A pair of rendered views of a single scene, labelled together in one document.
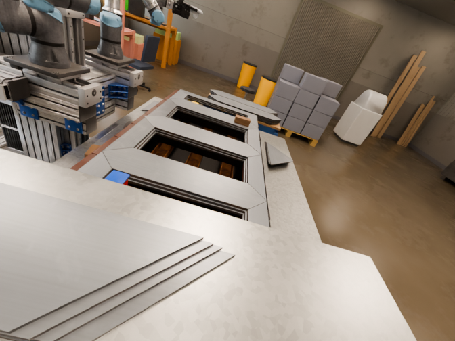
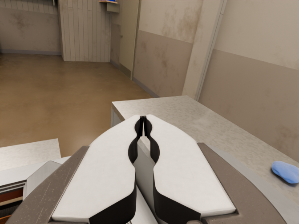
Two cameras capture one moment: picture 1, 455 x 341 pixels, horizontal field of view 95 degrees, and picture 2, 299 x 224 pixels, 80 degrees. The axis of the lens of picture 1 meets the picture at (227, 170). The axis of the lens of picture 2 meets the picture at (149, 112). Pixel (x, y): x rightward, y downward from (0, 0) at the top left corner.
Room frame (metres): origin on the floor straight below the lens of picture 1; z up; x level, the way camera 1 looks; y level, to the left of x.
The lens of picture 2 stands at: (0.65, 0.56, 1.52)
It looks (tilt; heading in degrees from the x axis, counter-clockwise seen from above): 27 degrees down; 244
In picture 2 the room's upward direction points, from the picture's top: 9 degrees clockwise
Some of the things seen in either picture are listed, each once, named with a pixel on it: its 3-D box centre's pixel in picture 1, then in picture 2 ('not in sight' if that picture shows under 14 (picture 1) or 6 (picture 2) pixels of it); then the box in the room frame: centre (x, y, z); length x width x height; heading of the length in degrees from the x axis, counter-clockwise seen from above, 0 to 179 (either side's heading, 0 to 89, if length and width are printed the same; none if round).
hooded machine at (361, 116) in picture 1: (359, 117); not in sight; (5.87, -2.67, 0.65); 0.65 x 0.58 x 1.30; 6
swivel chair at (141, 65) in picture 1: (139, 61); not in sight; (3.83, 2.17, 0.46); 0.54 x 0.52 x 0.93; 104
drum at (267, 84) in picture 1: (264, 91); not in sight; (6.10, -0.17, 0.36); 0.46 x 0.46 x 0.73
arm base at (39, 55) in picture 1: (49, 51); not in sight; (0.92, 0.95, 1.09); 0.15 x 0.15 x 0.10
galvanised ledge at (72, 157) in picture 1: (135, 124); not in sight; (1.31, 0.74, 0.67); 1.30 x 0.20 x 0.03; 7
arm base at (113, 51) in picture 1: (110, 47); not in sight; (1.41, 1.00, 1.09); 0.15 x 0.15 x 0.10
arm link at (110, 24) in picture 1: (110, 26); not in sight; (1.42, 1.00, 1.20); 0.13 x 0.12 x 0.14; 32
